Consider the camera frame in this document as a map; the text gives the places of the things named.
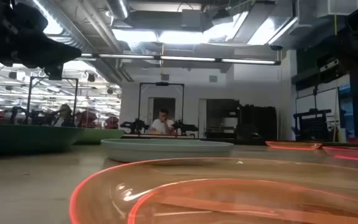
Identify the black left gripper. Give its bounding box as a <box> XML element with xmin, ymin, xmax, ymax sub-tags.
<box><xmin>0</xmin><ymin>29</ymin><xmax>83</xmax><ymax>81</ymax></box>

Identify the pale mint plastic plate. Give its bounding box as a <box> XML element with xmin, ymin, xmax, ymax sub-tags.
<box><xmin>100</xmin><ymin>138</ymin><xmax>235</xmax><ymax>163</ymax></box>

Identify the orange translucent plastic plate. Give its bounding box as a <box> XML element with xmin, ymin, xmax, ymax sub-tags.
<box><xmin>265</xmin><ymin>140</ymin><xmax>323</xmax><ymax>151</ymax></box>
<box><xmin>69</xmin><ymin>157</ymin><xmax>358</xmax><ymax>224</ymax></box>

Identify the pink plastic plate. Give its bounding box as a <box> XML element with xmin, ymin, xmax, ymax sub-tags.
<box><xmin>321</xmin><ymin>145</ymin><xmax>358</xmax><ymax>164</ymax></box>

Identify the person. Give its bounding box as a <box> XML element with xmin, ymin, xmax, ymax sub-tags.
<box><xmin>150</xmin><ymin>108</ymin><xmax>177</xmax><ymax>135</ymax></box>
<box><xmin>57</xmin><ymin>104</ymin><xmax>75</xmax><ymax>128</ymax></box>

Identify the light green plastic plate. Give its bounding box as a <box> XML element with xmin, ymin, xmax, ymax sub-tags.
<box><xmin>75</xmin><ymin>128</ymin><xmax>126</xmax><ymax>146</ymax></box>

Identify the wooden workbench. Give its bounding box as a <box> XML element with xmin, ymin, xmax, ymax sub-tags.
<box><xmin>121</xmin><ymin>133</ymin><xmax>198</xmax><ymax>140</ymax></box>

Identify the long ceiling light bar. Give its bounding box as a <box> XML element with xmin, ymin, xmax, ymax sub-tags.
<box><xmin>79</xmin><ymin>53</ymin><xmax>282</xmax><ymax>65</ymax></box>

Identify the black shelving unit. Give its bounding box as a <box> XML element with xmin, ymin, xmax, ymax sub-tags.
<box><xmin>205</xmin><ymin>99</ymin><xmax>278</xmax><ymax>141</ymax></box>

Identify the black equipment cart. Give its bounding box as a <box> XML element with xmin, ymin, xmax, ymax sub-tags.
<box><xmin>293</xmin><ymin>108</ymin><xmax>332</xmax><ymax>141</ymax></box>

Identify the black robot station frame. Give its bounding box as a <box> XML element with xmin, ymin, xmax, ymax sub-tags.
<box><xmin>138</xmin><ymin>82</ymin><xmax>185</xmax><ymax>138</ymax></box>
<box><xmin>25</xmin><ymin>76</ymin><xmax>79</xmax><ymax>126</ymax></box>

